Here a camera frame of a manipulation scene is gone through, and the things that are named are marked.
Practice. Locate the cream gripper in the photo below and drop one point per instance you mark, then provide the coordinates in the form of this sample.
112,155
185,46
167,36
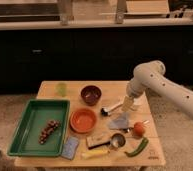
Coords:
127,103

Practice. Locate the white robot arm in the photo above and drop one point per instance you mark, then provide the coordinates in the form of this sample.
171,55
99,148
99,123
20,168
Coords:
151,75

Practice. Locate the dark maroon bowl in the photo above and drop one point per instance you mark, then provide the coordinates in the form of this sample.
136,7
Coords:
91,94

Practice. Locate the orange red bowl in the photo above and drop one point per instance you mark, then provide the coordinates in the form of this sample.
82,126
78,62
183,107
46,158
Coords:
83,120

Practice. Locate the wooden block brush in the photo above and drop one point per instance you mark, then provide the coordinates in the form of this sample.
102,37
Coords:
97,140

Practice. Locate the white stacked cups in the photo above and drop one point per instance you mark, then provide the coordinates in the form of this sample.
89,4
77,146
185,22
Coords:
137,103

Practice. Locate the grey folded cloth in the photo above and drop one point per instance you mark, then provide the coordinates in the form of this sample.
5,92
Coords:
121,122

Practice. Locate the red tomato toy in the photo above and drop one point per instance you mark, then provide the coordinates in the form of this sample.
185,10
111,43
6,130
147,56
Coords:
139,129

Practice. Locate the metal measuring cup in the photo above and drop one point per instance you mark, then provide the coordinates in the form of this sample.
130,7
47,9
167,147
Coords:
117,140

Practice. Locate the wooden table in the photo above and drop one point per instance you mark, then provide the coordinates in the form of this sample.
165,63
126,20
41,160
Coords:
112,92

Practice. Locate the green chili pepper toy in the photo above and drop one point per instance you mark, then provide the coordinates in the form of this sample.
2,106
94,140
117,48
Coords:
143,144

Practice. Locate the yellow corn toy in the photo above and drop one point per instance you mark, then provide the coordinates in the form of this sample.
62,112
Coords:
94,153

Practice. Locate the light green cup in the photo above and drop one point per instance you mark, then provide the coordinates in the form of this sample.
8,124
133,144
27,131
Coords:
61,89

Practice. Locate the blue sponge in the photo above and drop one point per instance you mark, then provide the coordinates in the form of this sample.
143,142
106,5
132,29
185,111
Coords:
70,147

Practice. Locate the brown grape bunch toy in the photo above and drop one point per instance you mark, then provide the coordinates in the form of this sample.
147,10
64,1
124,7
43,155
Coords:
51,126

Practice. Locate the green plastic tray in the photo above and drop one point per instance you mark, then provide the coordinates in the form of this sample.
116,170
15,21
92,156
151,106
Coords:
34,118

